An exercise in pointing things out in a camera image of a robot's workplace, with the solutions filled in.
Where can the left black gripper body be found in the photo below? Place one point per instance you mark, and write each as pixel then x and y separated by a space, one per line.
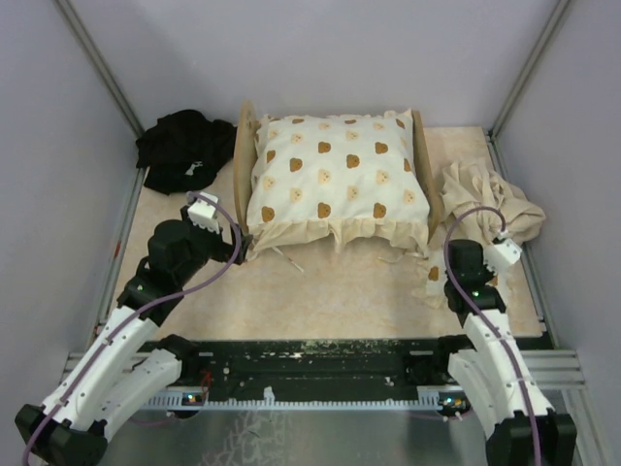
pixel 226 249

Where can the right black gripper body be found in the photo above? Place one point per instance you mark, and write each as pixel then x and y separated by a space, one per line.
pixel 489 274

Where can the small bear print cloth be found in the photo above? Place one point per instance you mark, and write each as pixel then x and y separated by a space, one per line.
pixel 430 278

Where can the wooden pet bed frame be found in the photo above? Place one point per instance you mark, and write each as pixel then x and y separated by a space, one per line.
pixel 242 170

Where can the bear print white cushion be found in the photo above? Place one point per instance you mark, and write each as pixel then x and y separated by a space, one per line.
pixel 339 179

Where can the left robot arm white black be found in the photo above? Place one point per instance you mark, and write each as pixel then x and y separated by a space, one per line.
pixel 75 424

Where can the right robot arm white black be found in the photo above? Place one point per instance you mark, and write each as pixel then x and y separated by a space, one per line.
pixel 520 424

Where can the cream crumpled blanket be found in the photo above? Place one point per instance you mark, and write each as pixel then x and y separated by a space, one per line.
pixel 470 184

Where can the black cloth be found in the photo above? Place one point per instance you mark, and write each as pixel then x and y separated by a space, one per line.
pixel 184 151

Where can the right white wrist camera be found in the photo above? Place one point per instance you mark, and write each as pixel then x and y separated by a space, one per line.
pixel 502 254

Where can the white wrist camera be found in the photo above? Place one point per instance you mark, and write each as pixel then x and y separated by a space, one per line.
pixel 502 254
pixel 202 211

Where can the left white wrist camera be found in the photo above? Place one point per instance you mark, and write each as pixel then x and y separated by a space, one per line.
pixel 202 211

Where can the right aluminium corner rail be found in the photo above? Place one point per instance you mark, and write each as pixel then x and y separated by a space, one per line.
pixel 547 35

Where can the aluminium corner rail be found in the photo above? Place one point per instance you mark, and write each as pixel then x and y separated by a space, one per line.
pixel 99 64
pixel 547 35

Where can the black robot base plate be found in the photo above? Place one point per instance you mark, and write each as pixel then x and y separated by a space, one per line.
pixel 319 370

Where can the left aluminium corner rail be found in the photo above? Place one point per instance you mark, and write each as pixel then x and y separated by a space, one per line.
pixel 99 64

